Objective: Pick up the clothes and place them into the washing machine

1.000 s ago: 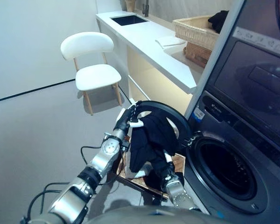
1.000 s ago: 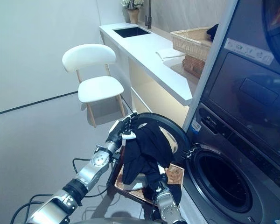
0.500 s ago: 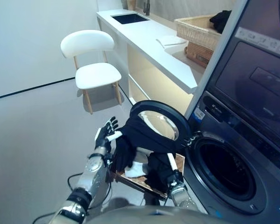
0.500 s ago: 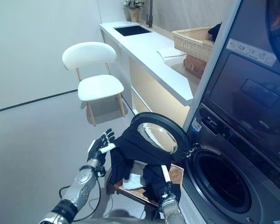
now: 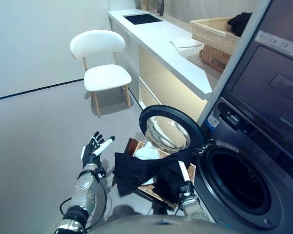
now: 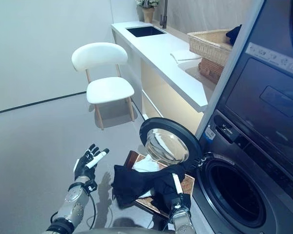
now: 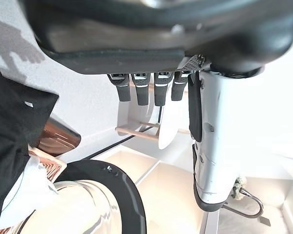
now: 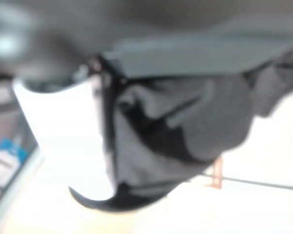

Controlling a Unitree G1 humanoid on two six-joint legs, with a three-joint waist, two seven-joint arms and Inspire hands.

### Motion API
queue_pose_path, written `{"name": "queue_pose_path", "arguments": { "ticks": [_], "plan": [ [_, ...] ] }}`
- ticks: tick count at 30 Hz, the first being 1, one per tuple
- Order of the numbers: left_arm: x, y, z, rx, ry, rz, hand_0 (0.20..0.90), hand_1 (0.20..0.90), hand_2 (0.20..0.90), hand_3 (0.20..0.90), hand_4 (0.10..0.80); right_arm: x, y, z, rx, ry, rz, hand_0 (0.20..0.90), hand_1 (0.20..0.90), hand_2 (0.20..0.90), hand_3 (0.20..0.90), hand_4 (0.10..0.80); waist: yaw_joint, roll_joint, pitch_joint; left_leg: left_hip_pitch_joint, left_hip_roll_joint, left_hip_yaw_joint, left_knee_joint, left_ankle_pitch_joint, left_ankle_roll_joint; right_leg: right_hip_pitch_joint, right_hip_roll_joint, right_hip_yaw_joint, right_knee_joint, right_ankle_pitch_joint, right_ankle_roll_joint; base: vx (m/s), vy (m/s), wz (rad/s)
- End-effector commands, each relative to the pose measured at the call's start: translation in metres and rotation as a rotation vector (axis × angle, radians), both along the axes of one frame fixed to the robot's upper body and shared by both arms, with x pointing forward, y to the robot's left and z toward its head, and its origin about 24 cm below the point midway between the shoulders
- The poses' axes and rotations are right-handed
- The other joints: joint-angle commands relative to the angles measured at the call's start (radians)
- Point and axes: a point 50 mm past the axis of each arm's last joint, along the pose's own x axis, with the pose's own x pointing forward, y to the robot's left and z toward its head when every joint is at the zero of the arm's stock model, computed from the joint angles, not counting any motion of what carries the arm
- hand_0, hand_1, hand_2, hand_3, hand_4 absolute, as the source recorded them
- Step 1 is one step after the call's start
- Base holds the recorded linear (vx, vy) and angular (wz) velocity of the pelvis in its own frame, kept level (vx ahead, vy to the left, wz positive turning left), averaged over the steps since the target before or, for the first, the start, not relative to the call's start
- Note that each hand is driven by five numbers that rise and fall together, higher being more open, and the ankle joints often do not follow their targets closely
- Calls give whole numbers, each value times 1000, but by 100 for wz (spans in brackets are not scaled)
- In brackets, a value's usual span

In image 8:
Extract black baseboard strip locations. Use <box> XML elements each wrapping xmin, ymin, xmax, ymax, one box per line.
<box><xmin>202</xmin><ymin>174</ymin><xmax>293</xmax><ymax>191</ymax></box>

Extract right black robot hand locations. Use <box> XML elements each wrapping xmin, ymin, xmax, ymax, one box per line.
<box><xmin>0</xmin><ymin>0</ymin><xmax>293</xmax><ymax>212</ymax></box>

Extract white chair with wooden legs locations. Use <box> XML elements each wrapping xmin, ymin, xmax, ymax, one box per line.
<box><xmin>205</xmin><ymin>156</ymin><xmax>223</xmax><ymax>190</ymax></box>

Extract black garment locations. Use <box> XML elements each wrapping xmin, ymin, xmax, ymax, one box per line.
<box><xmin>106</xmin><ymin>46</ymin><xmax>293</xmax><ymax>213</ymax></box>

